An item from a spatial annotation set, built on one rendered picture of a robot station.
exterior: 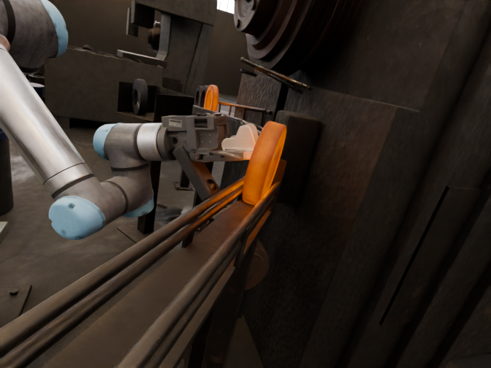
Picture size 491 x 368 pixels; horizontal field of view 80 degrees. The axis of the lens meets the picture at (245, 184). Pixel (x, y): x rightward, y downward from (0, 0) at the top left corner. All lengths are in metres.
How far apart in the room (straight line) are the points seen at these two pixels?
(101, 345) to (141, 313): 0.04
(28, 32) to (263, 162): 0.51
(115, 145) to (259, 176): 0.30
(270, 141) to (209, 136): 0.12
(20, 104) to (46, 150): 0.08
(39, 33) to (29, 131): 0.24
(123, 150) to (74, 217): 0.17
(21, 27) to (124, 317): 0.58
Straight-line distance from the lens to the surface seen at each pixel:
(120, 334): 0.27
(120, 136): 0.62
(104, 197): 0.57
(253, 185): 0.48
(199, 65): 3.89
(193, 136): 0.54
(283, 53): 0.85
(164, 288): 0.32
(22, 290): 1.33
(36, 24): 0.75
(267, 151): 0.47
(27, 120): 0.59
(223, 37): 11.26
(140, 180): 0.64
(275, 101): 1.06
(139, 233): 1.61
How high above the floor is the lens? 0.87
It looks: 20 degrees down
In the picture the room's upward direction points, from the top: 13 degrees clockwise
